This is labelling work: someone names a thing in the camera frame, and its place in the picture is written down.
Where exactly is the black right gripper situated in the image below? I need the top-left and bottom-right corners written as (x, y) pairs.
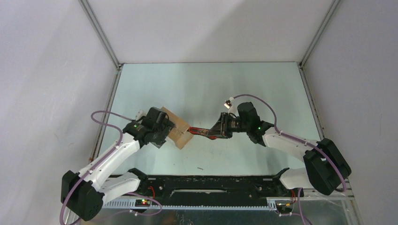
top-left (207, 112), bottom-right (250, 139)

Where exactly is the brown cardboard express box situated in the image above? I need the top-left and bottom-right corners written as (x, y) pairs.
top-left (161, 107), bottom-right (193, 150)

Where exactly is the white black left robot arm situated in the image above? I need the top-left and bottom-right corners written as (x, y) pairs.
top-left (59, 107), bottom-right (175, 225)

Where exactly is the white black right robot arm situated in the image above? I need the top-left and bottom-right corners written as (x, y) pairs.
top-left (205, 102), bottom-right (352, 196)

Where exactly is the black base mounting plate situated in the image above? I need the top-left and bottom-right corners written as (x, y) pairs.
top-left (136, 175), bottom-right (298, 207)

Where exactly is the left controller board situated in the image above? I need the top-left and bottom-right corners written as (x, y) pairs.
top-left (134, 199), bottom-right (152, 207)

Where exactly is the controller board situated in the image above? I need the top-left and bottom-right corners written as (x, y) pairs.
top-left (276, 203), bottom-right (294, 216)
top-left (134, 199), bottom-right (152, 207)

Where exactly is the right controller board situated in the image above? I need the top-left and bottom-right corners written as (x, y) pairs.
top-left (276, 203), bottom-right (294, 216)

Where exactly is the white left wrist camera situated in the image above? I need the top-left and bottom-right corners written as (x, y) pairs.
top-left (135, 110), bottom-right (146, 121)

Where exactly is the aluminium frame rail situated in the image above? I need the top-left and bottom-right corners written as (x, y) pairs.
top-left (61, 171), bottom-right (362, 225)

